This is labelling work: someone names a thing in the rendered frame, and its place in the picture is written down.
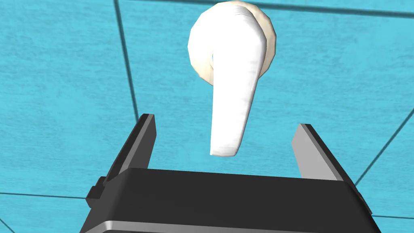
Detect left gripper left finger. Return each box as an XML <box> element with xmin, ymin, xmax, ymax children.
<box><xmin>104</xmin><ymin>113</ymin><xmax>157</xmax><ymax>186</ymax></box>

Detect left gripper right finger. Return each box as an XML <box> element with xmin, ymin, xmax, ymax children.
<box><xmin>291</xmin><ymin>123</ymin><xmax>356</xmax><ymax>186</ymax></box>

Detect white door lever handle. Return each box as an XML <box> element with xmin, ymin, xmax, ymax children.
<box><xmin>187</xmin><ymin>0</ymin><xmax>277</xmax><ymax>158</ymax></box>

